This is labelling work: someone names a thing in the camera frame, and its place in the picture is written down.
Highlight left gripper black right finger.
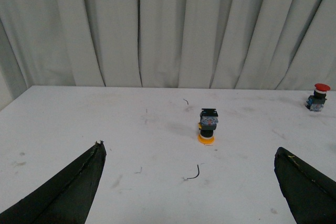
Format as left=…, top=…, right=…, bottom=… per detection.
left=274, top=147, right=335, bottom=223

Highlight red push button switch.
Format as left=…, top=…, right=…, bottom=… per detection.
left=306, top=83, right=331, bottom=112

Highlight yellow push button switch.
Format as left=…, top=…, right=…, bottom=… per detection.
left=197, top=108, right=218, bottom=145

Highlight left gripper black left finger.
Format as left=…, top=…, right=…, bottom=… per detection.
left=1, top=142, right=106, bottom=223

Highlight white pleated curtain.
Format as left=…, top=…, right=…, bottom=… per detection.
left=1, top=0, right=335, bottom=108

